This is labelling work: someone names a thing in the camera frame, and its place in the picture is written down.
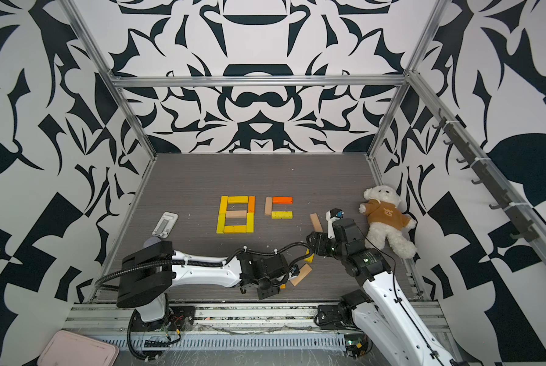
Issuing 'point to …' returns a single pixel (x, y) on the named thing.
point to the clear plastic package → (165, 224)
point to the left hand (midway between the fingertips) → (275, 279)
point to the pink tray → (70, 349)
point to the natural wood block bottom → (303, 271)
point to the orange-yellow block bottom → (283, 286)
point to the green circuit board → (356, 345)
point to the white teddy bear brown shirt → (387, 223)
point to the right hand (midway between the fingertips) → (315, 235)
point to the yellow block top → (237, 199)
